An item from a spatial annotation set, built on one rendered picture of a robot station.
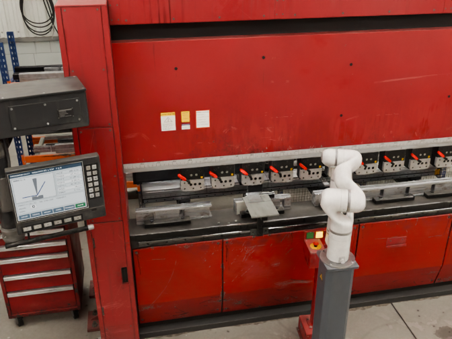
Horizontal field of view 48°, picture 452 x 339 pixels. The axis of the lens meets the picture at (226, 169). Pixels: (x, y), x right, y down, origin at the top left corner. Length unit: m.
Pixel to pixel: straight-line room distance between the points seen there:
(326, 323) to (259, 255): 0.75
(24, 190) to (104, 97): 0.63
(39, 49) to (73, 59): 4.61
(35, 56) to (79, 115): 4.85
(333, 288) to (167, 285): 1.20
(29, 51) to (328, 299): 5.54
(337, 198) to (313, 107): 0.82
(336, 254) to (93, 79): 1.58
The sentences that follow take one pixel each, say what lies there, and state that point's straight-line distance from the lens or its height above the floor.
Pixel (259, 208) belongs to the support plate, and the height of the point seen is 1.00.
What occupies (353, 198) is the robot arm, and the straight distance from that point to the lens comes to 2.68.
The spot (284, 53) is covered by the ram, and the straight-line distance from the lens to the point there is 3.14.
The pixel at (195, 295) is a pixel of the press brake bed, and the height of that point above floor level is 0.33.
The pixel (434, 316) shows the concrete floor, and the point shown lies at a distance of 4.29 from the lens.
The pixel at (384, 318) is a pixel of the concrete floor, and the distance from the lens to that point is 4.16.
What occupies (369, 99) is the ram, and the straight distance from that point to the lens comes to 3.45.
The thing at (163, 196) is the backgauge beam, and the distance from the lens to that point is 3.63.
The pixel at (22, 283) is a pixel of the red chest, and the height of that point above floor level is 0.41.
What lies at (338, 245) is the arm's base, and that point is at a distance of 2.81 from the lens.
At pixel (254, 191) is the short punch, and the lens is 3.46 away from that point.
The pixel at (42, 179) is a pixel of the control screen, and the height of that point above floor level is 1.52.
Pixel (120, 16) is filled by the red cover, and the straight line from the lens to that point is 2.93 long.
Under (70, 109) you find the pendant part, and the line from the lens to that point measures 2.60.
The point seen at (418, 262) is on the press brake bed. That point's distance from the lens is 4.16.
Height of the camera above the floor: 2.67
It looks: 26 degrees down
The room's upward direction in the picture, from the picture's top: straight up
